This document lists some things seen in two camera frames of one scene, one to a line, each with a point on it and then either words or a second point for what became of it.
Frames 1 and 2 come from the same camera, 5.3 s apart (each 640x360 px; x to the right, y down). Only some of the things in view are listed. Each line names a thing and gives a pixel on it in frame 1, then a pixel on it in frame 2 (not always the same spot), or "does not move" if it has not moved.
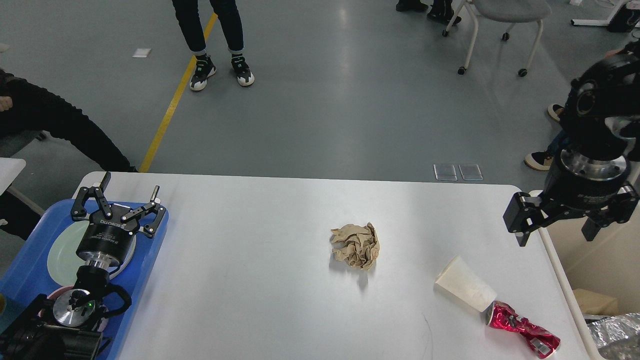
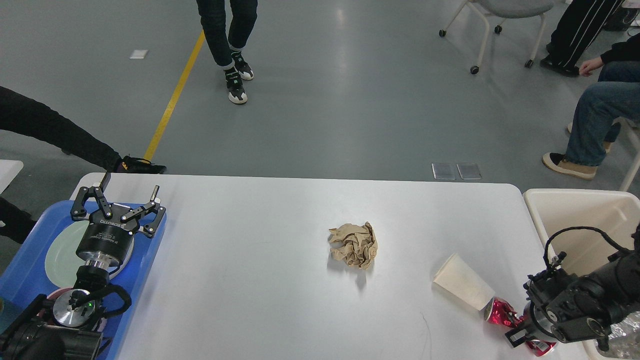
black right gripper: (577, 184) -> (552, 321)
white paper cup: (463, 280) does not move
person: (441, 10) -> (577, 26)
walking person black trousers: (227, 13) -> (226, 45)
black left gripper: (106, 241) does not move
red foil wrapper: (502, 316) does not move
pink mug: (54, 294) does not move
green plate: (62, 262) does not move
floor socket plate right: (470, 172) does not move
